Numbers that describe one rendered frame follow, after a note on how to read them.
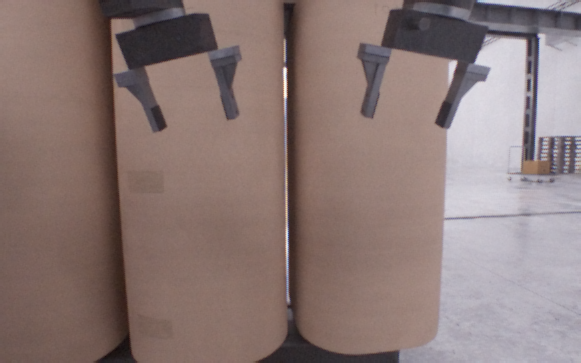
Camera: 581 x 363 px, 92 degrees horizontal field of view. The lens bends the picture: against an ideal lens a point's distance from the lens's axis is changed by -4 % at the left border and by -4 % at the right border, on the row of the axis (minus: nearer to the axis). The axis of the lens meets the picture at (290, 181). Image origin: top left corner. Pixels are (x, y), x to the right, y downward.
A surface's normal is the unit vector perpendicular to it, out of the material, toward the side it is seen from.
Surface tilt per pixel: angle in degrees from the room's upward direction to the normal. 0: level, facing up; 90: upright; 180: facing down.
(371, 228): 90
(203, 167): 90
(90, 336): 90
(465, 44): 113
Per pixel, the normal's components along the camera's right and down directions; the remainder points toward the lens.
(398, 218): 0.13, 0.09
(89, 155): 0.91, 0.03
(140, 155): -0.22, 0.09
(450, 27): 0.08, 0.48
